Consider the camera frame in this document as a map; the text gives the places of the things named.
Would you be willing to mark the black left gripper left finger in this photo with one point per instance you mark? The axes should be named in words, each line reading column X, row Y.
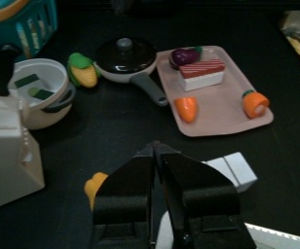
column 121, row 197

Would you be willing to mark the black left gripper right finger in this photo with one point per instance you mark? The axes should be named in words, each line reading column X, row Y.
column 205, row 197

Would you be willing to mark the orange toy carrot tip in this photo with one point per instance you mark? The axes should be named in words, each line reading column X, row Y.
column 186, row 108

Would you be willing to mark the orange toy carrot top half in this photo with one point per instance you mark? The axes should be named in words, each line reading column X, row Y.
column 256, row 103

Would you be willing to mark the yellow toy piece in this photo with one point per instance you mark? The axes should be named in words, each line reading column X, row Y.
column 94, row 188

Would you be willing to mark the white toy serrated knife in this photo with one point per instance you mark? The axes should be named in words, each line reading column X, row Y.
column 278, row 238

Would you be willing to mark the white toy knife block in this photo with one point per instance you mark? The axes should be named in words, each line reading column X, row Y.
column 7, row 155

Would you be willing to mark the pink plastic tray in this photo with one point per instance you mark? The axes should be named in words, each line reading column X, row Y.
column 220, row 100

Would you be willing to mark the toy steak slice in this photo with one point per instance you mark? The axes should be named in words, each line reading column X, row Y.
column 201, row 74

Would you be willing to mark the yellow green toy corn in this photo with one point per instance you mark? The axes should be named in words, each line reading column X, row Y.
column 83, row 71

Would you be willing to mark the white toy saucepan black lid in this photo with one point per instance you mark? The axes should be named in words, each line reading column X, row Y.
column 125, row 60

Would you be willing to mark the purple toy eggplant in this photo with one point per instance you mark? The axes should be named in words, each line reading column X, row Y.
column 185, row 56

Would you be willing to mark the teal plastic basket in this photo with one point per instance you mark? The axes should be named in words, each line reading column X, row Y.
column 20, row 27

